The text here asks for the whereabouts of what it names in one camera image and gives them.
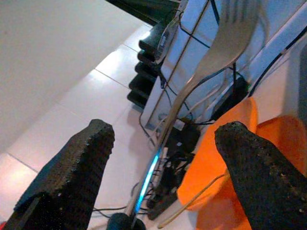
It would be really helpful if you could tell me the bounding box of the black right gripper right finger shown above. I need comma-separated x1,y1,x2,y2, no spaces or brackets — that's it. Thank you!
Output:
214,121,307,230

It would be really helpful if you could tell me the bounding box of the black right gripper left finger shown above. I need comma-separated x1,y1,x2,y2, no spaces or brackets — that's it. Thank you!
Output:
3,119,116,230

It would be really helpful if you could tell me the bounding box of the orange plate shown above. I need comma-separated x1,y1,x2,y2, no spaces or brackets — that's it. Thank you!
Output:
195,115,307,230

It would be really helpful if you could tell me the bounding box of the orange bowl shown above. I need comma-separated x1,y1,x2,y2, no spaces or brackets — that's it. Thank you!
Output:
177,97,259,212

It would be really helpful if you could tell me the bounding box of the black power adapter brick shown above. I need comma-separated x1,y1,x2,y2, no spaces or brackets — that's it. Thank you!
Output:
212,76,250,122

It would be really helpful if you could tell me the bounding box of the black power strip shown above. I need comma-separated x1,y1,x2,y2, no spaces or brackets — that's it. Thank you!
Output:
146,165,185,220

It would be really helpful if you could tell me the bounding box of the black stepped object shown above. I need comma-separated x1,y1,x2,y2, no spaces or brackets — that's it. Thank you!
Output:
126,23,168,108

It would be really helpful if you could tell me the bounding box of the black cable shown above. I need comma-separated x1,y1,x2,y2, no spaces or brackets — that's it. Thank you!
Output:
248,31,307,96

